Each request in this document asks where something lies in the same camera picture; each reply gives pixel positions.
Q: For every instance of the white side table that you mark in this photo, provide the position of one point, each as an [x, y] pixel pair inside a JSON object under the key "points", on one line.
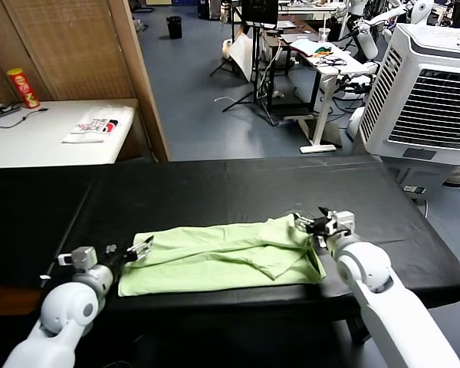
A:
{"points": [[30, 147]]}

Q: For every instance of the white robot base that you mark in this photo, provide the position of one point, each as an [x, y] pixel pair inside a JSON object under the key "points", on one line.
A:
{"points": [[355, 122]]}

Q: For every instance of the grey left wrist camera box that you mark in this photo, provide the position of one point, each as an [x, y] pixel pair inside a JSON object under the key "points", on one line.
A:
{"points": [[80, 257]]}

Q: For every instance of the folded white printed t-shirt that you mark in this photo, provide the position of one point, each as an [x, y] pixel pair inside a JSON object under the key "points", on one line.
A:
{"points": [[96, 125]]}

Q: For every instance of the light green t-shirt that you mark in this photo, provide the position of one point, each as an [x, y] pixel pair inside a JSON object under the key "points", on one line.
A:
{"points": [[214, 264]]}

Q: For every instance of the wooden partition screen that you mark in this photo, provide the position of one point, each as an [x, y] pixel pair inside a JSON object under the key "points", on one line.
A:
{"points": [[73, 50]]}

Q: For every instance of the plastic cup with straw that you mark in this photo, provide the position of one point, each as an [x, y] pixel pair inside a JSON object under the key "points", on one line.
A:
{"points": [[322, 36]]}

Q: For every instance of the black power strip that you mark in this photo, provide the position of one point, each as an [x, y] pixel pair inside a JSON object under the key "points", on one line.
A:
{"points": [[8, 110]]}

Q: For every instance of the white standing desk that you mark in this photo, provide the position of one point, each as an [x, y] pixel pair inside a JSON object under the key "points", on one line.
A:
{"points": [[354, 65]]}

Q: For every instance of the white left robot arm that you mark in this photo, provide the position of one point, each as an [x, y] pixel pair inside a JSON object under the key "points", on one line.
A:
{"points": [[61, 306]]}

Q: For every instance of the black trash bin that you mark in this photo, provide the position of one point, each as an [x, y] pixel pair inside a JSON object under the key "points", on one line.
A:
{"points": [[174, 27]]}

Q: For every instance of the white humanoid robot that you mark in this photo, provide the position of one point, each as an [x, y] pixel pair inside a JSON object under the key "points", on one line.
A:
{"points": [[418, 9], [364, 37]]}

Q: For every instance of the white air cooler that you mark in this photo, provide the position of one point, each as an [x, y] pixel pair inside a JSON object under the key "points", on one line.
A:
{"points": [[418, 96]]}

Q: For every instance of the green orange cloth bundle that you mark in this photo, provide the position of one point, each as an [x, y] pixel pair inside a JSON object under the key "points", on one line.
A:
{"points": [[322, 50]]}

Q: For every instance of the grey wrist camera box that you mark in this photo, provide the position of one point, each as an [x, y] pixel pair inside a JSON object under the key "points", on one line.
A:
{"points": [[343, 222], [80, 257]]}

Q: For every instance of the white pink desk cloth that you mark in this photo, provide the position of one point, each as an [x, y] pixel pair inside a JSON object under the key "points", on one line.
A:
{"points": [[303, 46]]}

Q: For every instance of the cream paper roll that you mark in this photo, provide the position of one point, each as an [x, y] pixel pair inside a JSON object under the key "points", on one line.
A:
{"points": [[226, 49]]}

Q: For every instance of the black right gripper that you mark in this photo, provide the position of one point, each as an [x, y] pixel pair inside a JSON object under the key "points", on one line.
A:
{"points": [[321, 228]]}

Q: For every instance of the black table cover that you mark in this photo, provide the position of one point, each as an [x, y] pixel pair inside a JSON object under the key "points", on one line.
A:
{"points": [[222, 191], [23, 214]]}

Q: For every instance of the round fan base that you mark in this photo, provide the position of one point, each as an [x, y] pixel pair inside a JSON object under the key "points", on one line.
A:
{"points": [[457, 176]]}

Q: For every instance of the grey floor power strip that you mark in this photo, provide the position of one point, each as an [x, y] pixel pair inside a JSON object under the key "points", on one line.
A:
{"points": [[414, 189]]}

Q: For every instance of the white leaning board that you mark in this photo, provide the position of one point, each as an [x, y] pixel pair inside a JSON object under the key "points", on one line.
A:
{"points": [[242, 53]]}

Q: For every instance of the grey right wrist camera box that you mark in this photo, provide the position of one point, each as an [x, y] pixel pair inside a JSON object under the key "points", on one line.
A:
{"points": [[343, 222]]}

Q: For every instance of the black monitor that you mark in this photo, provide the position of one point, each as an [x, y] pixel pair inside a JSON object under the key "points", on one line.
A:
{"points": [[258, 11]]}

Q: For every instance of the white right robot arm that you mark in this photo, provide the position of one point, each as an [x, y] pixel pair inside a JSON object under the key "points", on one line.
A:
{"points": [[387, 306]]}

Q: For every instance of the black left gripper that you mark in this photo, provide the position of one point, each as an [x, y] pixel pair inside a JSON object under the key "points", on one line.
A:
{"points": [[117, 260]]}

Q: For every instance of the red chips can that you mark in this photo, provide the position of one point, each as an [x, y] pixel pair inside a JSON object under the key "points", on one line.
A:
{"points": [[22, 88]]}

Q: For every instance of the black monitor stand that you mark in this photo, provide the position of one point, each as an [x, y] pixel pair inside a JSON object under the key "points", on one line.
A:
{"points": [[257, 76]]}

